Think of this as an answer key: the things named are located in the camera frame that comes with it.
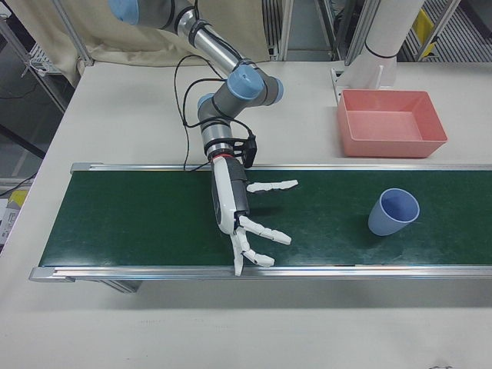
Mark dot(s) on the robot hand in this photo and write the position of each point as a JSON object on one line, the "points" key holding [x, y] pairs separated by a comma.
{"points": [[227, 192]]}

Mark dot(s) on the blue plastic cup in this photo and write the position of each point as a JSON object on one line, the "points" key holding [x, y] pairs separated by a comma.
{"points": [[384, 225]]}

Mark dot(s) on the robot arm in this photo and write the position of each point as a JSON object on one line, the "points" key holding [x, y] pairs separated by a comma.
{"points": [[215, 42]]}

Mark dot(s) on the pink plastic box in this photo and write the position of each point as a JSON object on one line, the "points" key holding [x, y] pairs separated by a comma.
{"points": [[384, 127]]}

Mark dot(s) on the beige curtain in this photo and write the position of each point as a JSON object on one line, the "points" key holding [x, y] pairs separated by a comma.
{"points": [[127, 42]]}

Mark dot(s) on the white printed carton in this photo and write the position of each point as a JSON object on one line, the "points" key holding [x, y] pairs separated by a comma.
{"points": [[11, 219]]}

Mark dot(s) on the white plastic stand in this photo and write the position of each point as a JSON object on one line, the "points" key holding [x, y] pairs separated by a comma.
{"points": [[388, 30]]}

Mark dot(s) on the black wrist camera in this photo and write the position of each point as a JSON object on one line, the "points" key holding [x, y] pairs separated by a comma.
{"points": [[251, 151]]}

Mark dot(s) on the aluminium frame rack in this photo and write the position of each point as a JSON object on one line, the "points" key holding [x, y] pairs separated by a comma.
{"points": [[274, 30]]}

